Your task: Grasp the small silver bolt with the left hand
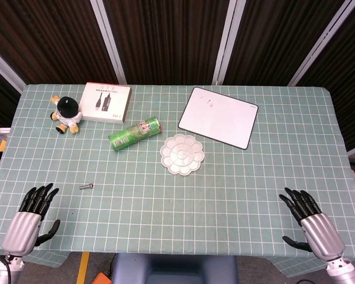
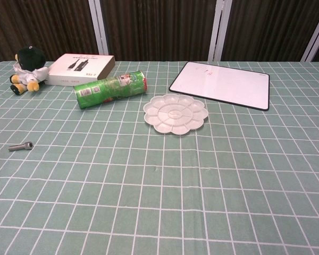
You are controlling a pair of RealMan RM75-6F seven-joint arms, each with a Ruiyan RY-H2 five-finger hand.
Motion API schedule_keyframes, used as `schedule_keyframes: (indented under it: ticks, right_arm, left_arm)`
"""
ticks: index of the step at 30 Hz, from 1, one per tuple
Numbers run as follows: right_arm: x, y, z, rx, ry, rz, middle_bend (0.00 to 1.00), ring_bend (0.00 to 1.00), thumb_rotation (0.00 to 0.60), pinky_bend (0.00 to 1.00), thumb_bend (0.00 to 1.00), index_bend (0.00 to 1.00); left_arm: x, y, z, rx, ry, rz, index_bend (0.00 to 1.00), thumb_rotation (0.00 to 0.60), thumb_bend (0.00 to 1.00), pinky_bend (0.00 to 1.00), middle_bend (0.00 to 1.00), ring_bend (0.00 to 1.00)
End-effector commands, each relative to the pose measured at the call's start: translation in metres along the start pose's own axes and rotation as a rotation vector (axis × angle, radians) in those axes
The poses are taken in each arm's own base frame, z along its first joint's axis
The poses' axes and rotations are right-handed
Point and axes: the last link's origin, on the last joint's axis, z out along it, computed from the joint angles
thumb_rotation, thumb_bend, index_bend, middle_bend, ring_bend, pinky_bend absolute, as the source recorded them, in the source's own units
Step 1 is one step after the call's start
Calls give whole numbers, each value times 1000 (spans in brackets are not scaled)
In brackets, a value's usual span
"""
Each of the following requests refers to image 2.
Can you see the small silver screw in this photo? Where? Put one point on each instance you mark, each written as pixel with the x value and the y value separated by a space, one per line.
pixel 21 146

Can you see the white flower-shaped paint palette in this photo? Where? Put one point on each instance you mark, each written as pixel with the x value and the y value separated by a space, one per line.
pixel 175 114

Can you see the green checked tablecloth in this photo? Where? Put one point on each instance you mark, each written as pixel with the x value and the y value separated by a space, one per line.
pixel 159 186

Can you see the green chip can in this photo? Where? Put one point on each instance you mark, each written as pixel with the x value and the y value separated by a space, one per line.
pixel 109 89

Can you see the white cardboard product box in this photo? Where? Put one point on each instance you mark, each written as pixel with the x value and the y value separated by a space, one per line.
pixel 79 69

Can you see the plush toy with black head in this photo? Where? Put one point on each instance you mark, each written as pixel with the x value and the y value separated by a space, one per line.
pixel 29 66

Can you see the white board with black frame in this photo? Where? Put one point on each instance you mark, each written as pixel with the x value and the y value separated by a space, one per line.
pixel 220 83

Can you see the white screen frame post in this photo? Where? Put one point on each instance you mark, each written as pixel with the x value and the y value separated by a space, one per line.
pixel 216 29
pixel 317 34
pixel 99 26

